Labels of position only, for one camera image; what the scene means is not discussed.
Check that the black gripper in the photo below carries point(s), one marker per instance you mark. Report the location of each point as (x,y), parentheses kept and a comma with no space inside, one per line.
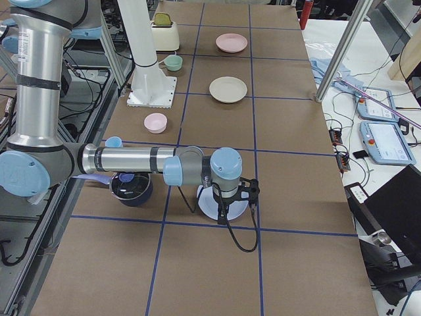
(222,199)

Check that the light blue plate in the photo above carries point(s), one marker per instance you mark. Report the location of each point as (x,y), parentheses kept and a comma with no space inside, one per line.
(210,207)

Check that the pink plate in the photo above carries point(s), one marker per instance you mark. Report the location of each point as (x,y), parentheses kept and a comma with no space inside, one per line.
(231,43)

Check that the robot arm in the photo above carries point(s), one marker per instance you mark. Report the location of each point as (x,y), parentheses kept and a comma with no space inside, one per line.
(36,159)

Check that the cream plate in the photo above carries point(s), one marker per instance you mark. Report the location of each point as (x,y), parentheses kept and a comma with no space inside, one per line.
(228,89)

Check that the dark blue pot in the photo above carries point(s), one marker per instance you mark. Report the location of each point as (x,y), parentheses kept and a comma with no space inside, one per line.
(132,189)

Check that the pink bowl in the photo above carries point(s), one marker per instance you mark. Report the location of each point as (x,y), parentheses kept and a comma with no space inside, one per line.
(155,123)

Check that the lower teach pendant tablet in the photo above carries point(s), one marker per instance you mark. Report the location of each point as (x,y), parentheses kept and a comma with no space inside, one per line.
(385,143)

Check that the teach pendant tablet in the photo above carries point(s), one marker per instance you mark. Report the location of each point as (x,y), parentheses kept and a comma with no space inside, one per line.
(370,110)
(385,143)

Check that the light blue cup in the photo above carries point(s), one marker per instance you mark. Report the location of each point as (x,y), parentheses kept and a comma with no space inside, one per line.
(114,142)

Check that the light blue cloth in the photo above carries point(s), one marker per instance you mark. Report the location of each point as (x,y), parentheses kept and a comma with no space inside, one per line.
(319,68)

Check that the black laptop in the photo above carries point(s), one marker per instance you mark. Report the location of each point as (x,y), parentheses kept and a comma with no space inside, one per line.
(394,208)

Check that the green bowl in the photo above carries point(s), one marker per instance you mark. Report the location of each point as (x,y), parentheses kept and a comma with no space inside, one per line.
(173,63)

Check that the upper teach pendant tablet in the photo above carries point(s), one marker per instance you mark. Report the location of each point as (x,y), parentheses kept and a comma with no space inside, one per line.
(370,110)

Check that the cream toaster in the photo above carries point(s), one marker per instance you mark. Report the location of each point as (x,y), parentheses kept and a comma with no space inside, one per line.
(165,32)

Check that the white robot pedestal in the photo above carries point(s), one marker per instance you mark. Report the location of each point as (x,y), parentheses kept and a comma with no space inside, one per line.
(150,87)

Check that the aluminium frame post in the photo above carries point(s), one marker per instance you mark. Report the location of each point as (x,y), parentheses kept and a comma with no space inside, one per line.
(353,25)

